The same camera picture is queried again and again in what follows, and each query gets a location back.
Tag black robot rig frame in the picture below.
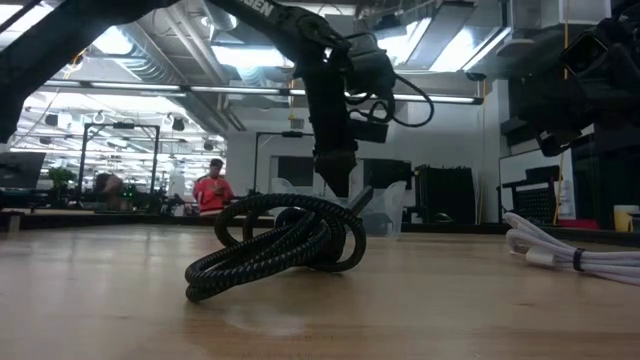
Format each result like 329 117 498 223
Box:
77 122 161 201
253 131 316 194

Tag black aluminium table frame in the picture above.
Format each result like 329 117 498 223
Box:
0 209 640 247

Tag black perforated cart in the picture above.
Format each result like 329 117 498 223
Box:
499 164 562 225

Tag red flat object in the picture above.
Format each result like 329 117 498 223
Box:
557 218 600 230

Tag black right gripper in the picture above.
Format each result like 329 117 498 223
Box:
514 17 640 158

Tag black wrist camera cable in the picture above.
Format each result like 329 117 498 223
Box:
344 74 435 129

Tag lavender cable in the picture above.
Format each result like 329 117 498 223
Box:
502 211 640 287

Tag person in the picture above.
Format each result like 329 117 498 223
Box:
94 172 126 211
192 158 235 217

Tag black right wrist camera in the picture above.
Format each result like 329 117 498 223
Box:
562 29 609 74

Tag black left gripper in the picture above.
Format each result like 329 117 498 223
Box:
293 44 359 199

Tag black cabinet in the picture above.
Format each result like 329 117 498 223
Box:
414 164 476 225

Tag dark computer monitor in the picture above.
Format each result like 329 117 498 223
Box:
0 151 47 190

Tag long ceiling light bar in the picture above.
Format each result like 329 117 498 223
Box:
42 78 485 106

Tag whiteboard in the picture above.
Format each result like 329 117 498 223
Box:
498 147 576 221

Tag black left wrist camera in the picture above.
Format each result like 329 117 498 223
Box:
344 32 399 96

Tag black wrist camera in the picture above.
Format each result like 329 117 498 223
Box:
344 32 399 96
562 29 609 74

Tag yellow cup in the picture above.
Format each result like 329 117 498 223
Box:
613 204 640 233

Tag clear plastic container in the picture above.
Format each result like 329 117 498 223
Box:
269 177 407 239

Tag small background plant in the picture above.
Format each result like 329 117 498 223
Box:
47 167 76 192

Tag black braided cable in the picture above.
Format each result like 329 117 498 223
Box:
183 185 375 304

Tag silver ventilation duct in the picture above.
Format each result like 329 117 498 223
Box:
202 2 239 31

